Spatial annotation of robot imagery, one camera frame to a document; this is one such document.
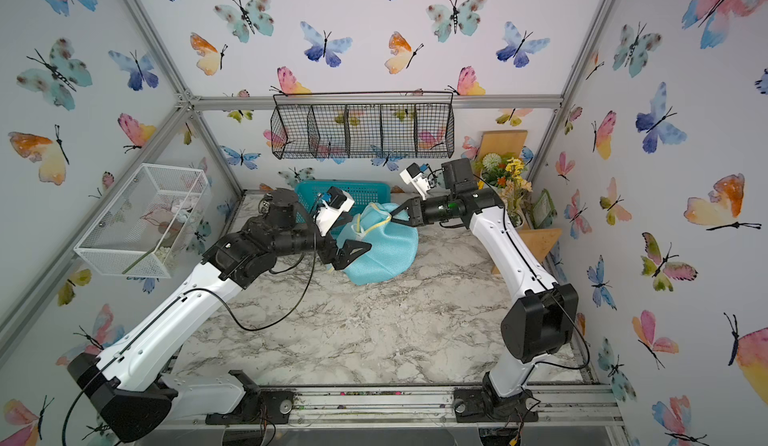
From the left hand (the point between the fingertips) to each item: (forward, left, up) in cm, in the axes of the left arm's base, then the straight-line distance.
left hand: (358, 227), depth 66 cm
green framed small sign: (+31, -62, -30) cm, 76 cm away
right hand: (+6, -7, -3) cm, 10 cm away
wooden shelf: (+42, -48, -10) cm, 65 cm away
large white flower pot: (+33, -42, -14) cm, 55 cm away
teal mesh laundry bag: (-2, -8, -4) cm, 9 cm away
